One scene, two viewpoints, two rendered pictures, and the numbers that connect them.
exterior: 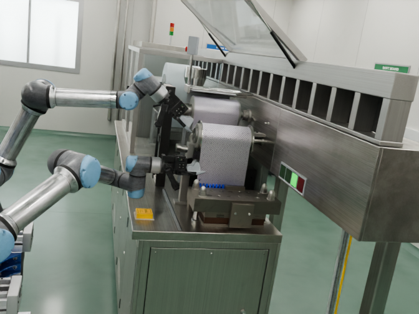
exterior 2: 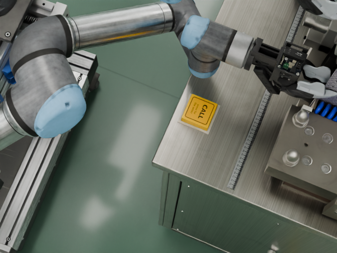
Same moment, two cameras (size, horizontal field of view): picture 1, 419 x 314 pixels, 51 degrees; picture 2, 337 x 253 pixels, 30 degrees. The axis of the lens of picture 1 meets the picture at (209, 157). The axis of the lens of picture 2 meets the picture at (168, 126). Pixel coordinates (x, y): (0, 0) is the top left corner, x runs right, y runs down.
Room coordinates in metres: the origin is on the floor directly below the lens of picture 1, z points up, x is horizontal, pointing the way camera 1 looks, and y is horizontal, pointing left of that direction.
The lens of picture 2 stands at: (1.34, 0.02, 2.37)
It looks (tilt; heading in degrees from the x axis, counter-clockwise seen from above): 71 degrees down; 33
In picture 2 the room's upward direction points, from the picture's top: 5 degrees clockwise
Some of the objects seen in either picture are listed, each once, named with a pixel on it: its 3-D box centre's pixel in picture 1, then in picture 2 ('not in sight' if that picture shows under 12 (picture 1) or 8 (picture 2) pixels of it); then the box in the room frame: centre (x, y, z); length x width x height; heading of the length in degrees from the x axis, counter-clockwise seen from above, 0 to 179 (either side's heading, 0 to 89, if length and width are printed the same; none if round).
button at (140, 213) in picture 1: (144, 213); (199, 112); (1.83, 0.25, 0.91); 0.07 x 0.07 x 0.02; 15
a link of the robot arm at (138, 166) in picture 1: (138, 164); (207, 38); (1.92, 0.31, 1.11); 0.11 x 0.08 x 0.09; 105
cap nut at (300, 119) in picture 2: (196, 184); (302, 116); (1.92, 0.04, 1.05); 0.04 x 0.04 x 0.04
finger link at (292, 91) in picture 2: (186, 172); (295, 85); (1.96, 0.09, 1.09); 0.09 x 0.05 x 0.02; 104
